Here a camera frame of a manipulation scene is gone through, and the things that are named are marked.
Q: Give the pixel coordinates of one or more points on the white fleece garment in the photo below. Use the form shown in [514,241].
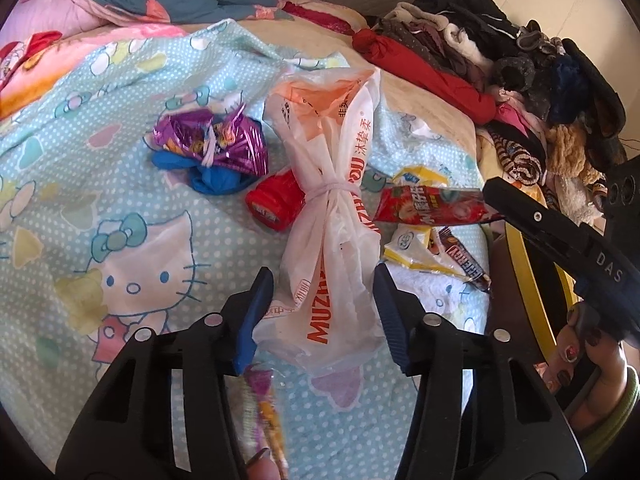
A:
[465,42]

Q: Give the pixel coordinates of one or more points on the red rolled cloth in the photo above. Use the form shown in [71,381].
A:
[440,85]

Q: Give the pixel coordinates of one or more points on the black fuzzy garment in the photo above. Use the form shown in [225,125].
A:
[602,95]

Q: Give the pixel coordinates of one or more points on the tan fuzzy garment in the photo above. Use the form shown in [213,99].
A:
[565,150]

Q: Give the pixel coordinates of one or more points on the black jacket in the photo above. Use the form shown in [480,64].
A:
[465,0]

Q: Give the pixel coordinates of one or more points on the red floral cloth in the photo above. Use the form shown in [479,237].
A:
[30,52]

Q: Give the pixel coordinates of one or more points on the large yellow white wrapper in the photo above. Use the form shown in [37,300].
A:
[410,247]

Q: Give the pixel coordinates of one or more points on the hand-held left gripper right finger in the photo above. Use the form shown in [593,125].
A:
[395,325]

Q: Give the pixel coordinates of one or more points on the small yellow white wrapper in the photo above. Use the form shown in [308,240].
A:
[425,176]

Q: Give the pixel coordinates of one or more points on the beige garment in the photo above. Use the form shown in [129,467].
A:
[415,12]

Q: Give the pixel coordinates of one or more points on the pink garment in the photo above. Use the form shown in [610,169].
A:
[512,115]

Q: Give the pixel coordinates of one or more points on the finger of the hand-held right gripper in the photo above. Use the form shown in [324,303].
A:
[540,222]

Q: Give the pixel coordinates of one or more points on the grey fleece slipper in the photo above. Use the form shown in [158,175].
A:
[532,37]

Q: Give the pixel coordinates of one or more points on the yellow rimmed black bin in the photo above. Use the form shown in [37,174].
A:
[520,300]

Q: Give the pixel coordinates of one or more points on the red box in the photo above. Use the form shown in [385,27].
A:
[275,200]

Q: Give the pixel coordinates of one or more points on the dark blue fuzzy garment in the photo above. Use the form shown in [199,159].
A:
[567,85]

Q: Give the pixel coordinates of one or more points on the pink cartoon blanket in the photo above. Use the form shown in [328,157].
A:
[100,40]

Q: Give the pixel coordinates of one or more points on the brown striped garment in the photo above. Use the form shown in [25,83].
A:
[520,160]

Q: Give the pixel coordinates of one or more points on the brown chocolate bar wrapper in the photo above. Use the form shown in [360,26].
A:
[462,257]

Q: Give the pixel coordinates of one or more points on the blue glove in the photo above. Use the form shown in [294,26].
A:
[215,182]

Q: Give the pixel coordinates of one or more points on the dark dotted garment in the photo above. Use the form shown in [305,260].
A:
[435,52]

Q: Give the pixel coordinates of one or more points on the person's left hand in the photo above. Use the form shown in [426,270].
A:
[264,467]

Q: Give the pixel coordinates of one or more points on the grey speckled garment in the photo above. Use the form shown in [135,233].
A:
[515,72]

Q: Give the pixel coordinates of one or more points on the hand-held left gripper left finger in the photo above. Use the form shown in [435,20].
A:
[247,325]

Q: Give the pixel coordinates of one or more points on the purple orange candy wrapper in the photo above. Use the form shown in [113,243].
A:
[265,405]

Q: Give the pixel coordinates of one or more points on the red snack packet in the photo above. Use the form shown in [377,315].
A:
[430,205]

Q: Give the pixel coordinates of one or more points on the purple foil wrapper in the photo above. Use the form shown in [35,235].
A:
[240,145]

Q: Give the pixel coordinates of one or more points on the person's right hand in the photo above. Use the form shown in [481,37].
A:
[600,365]

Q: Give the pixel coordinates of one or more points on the red lace cloth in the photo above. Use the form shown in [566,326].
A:
[320,15]

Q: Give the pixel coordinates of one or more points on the light blue cartoon cat sheet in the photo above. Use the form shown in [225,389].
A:
[100,170]

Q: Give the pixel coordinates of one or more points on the cream plush cloth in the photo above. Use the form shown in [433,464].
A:
[575,205]

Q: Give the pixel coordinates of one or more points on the white plastic bag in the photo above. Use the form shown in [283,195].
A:
[330,270]

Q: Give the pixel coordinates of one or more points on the person's right forearm green sleeve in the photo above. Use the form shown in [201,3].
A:
[620,410]

